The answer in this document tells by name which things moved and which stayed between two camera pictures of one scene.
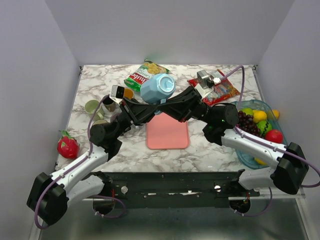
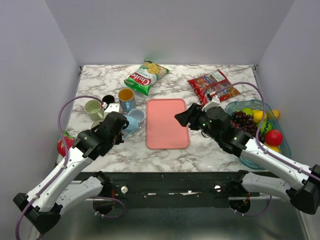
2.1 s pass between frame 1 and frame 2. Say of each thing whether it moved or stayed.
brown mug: stayed
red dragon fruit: stayed
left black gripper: moved
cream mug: stayed
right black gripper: moved
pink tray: stayed
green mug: stayed
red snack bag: stayed
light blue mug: moved
